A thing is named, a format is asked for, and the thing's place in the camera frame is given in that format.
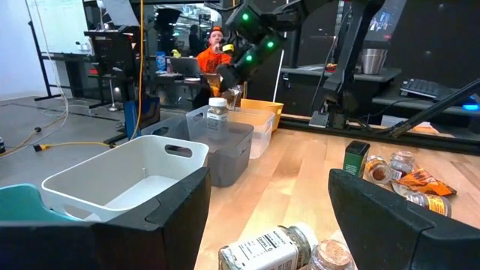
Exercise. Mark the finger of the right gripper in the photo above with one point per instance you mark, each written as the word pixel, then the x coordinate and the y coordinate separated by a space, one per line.
pixel 225 80
pixel 240 85

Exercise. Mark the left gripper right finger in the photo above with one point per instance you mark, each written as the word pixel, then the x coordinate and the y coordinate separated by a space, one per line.
pixel 405 240

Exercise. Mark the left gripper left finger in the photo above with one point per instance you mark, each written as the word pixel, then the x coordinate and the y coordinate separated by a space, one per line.
pixel 112 243

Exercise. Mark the clear packet of brown spice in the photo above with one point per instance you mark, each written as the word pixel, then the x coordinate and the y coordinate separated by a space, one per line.
pixel 233 98

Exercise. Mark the orange spice packet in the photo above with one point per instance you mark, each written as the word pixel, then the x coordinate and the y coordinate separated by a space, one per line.
pixel 423 182

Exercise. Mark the small glass spice jar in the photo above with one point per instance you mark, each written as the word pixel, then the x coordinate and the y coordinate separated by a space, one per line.
pixel 402 163
pixel 332 257
pixel 431 204
pixel 378 171

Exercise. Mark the dark rectangular spice tin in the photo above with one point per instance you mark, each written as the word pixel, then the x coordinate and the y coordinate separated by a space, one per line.
pixel 354 161

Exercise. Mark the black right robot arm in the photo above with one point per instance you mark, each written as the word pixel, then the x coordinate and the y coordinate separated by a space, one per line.
pixel 348 56

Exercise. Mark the person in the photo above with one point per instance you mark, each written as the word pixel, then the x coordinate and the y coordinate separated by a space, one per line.
pixel 212 60
pixel 194 41

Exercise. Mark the yellow plastic bin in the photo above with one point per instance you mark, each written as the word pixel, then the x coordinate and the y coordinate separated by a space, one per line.
pixel 262 107

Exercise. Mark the laptop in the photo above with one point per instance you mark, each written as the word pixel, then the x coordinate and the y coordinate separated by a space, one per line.
pixel 185 66

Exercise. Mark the clear plastic bin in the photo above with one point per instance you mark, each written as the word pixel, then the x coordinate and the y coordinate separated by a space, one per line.
pixel 258 131

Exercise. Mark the black desk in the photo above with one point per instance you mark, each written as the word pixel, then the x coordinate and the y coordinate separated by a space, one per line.
pixel 300 90

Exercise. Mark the white plastic bin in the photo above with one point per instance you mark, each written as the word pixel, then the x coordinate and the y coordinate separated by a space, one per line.
pixel 123 180

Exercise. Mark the smoky grey plastic bin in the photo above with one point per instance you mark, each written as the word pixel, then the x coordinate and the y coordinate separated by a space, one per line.
pixel 228 157

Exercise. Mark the teal plastic bin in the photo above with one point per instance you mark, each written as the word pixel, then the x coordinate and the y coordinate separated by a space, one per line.
pixel 22 204

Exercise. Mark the blue box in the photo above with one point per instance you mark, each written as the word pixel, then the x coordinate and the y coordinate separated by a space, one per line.
pixel 130 116

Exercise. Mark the steel cup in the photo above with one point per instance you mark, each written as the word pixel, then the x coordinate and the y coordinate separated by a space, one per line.
pixel 373 62

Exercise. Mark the black equipment cart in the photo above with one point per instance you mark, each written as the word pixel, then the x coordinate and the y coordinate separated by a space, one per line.
pixel 112 52

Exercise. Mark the monitor screen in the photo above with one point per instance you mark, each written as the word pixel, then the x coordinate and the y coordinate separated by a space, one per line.
pixel 386 22

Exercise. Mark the black keyboard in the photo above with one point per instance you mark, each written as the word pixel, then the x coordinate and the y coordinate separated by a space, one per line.
pixel 423 88

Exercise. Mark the whiteboard on stand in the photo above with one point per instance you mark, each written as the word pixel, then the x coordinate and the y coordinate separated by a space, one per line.
pixel 56 26

